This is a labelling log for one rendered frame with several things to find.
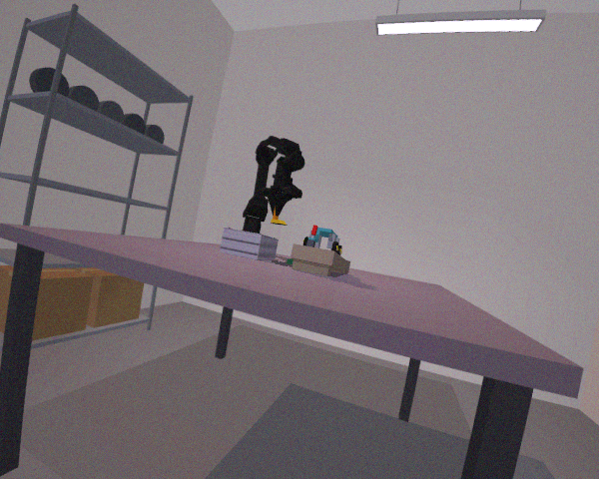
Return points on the yellow wheel chock with orange handle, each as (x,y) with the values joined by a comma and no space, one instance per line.
(276,220)

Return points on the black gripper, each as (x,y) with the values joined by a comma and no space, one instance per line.
(280,192)

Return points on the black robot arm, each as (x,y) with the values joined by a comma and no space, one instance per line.
(257,207)

